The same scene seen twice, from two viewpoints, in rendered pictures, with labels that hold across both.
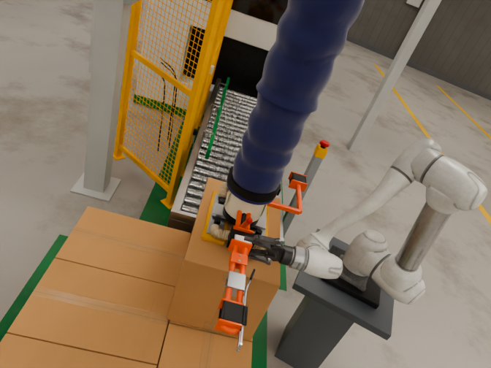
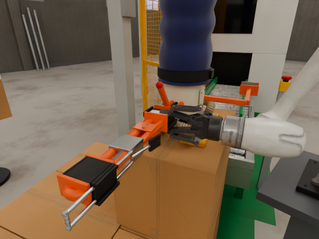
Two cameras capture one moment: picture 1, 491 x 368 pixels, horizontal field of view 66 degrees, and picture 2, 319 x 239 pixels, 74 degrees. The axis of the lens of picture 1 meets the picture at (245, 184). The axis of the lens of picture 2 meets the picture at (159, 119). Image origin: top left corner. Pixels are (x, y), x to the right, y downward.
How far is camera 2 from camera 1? 0.98 m
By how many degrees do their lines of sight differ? 29
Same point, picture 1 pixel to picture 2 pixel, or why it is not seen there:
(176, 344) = not seen: outside the picture
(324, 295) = (302, 207)
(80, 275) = not seen: hidden behind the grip
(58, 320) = (28, 214)
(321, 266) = (265, 133)
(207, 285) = (137, 178)
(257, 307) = (198, 209)
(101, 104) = (120, 87)
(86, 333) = (42, 227)
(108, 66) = (120, 61)
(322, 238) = (272, 114)
